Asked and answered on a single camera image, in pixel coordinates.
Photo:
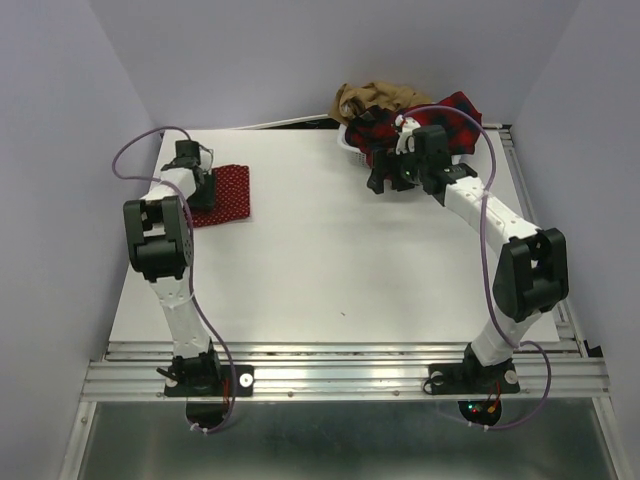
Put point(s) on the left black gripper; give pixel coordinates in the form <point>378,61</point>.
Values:
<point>208,200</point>

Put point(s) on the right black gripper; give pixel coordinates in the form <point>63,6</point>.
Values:
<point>382,161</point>

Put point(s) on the red polka dot skirt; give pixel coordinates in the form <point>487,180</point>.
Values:
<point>232,197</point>

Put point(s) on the red black plaid skirt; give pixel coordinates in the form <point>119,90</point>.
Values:
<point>451,109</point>

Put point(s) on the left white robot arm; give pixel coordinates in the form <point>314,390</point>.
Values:
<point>160,248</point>

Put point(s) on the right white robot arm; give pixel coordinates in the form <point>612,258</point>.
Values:
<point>524,267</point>

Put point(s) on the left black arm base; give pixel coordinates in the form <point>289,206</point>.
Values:
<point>215,390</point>

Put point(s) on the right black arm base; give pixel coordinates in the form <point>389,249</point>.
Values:
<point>481,389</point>

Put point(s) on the white plastic basket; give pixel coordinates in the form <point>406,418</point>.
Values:
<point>355,152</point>

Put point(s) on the tan brown skirt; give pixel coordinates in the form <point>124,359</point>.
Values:
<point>351,101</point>

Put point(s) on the white board strip behind table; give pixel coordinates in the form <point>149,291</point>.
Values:
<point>283,123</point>

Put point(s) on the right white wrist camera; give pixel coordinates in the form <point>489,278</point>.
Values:
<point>405,127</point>

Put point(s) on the aluminium frame rails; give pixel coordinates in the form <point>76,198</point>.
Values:
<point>340,299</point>

